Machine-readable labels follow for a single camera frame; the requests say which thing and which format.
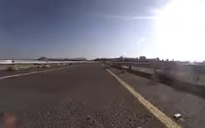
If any yellow painted line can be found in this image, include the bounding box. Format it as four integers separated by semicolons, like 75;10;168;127
105;68;183;128

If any distant row of trees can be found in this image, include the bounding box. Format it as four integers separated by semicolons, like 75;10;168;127
93;55;191;63

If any grey asphalt shoulder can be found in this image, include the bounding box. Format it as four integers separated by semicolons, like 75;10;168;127
107;65;205;128

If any pale piece of litter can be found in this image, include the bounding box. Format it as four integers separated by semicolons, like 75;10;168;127
173;113;183;121

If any dark roadside barrier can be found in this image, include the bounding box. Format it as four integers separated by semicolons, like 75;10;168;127
109;62;205;103

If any white painted line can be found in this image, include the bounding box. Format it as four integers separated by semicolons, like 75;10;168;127
0;64;75;82

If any grey asphalt road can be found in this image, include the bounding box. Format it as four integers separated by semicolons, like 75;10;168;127
0;63;168;128

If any distant hill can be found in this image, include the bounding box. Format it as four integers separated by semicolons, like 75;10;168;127
36;56;88;62

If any white guardrail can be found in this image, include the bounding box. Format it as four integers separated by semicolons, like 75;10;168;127
0;59;88;66

